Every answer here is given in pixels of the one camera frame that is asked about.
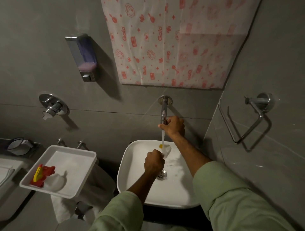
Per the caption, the person's left hand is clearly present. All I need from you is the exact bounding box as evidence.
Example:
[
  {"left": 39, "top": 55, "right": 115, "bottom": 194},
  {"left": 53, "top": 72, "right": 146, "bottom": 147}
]
[{"left": 144, "top": 149, "right": 165, "bottom": 176}]

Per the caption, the person's right hand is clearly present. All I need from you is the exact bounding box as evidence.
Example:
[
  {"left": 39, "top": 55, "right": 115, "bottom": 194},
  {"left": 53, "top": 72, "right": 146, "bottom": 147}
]
[{"left": 158, "top": 116, "right": 186, "bottom": 138}]

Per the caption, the white brush with yellow band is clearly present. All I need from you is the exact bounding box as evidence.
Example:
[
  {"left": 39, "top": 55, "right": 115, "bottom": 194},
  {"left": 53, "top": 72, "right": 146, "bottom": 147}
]
[{"left": 159, "top": 142, "right": 172, "bottom": 159}]

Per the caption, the white ceramic sink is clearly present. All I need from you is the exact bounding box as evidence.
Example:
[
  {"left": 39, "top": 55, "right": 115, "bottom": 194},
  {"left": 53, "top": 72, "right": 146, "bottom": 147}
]
[{"left": 117, "top": 140, "right": 200, "bottom": 209}]

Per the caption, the white spray bottle yellow trigger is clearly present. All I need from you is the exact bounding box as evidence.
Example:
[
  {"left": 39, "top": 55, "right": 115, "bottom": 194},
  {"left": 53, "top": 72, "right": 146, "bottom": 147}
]
[{"left": 33, "top": 166, "right": 67, "bottom": 192}]

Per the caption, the person's right forearm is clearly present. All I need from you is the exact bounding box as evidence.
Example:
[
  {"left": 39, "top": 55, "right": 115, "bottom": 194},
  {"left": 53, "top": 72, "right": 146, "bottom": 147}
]
[{"left": 170, "top": 133, "right": 213, "bottom": 178}]

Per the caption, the person's left forearm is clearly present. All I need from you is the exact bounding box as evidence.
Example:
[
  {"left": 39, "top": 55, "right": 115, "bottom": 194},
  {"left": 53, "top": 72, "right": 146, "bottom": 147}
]
[{"left": 126, "top": 171, "right": 160, "bottom": 205}]

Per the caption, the white towel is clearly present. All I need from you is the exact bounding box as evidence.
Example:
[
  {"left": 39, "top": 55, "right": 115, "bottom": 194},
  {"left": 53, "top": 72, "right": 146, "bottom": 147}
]
[{"left": 50, "top": 162, "right": 116, "bottom": 224}]

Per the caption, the white sheet with red print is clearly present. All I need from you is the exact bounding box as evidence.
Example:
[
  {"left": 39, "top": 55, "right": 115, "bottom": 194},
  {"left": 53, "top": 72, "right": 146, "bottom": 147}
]
[{"left": 100, "top": 0, "right": 261, "bottom": 90}]

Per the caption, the white plastic tray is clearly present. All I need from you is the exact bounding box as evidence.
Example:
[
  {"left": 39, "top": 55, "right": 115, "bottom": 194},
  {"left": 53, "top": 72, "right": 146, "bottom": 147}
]
[{"left": 19, "top": 144, "right": 98, "bottom": 199}]

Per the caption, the red cloth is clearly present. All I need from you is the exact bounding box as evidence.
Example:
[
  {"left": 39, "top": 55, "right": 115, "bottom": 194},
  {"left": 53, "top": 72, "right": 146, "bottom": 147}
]
[{"left": 30, "top": 164, "right": 56, "bottom": 187}]

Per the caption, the dark stone ledge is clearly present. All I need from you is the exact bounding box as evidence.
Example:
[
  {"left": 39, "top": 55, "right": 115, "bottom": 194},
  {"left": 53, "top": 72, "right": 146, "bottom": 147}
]
[{"left": 0, "top": 138, "right": 47, "bottom": 165}]

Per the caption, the white toilet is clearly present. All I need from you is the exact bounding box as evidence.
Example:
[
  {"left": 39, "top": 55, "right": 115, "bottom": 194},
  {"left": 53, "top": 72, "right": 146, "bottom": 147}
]
[{"left": 0, "top": 158, "right": 33, "bottom": 222}]

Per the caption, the chrome wall faucet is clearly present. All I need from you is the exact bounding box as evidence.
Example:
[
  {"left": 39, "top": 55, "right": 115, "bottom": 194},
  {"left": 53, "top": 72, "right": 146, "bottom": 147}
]
[{"left": 158, "top": 95, "right": 173, "bottom": 125}]

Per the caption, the chrome towel ring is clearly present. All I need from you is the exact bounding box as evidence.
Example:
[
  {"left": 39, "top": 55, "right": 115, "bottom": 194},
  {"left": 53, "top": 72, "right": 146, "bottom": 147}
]
[{"left": 218, "top": 93, "right": 275, "bottom": 145}]

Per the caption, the chrome wall soap dispenser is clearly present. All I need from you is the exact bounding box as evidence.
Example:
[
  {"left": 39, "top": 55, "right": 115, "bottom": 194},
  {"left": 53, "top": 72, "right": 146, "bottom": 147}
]
[{"left": 65, "top": 34, "right": 99, "bottom": 83}]

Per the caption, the chrome wall mixer valve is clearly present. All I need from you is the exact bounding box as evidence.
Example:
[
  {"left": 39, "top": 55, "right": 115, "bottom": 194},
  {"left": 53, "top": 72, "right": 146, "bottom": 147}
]
[{"left": 39, "top": 93, "right": 70, "bottom": 121}]

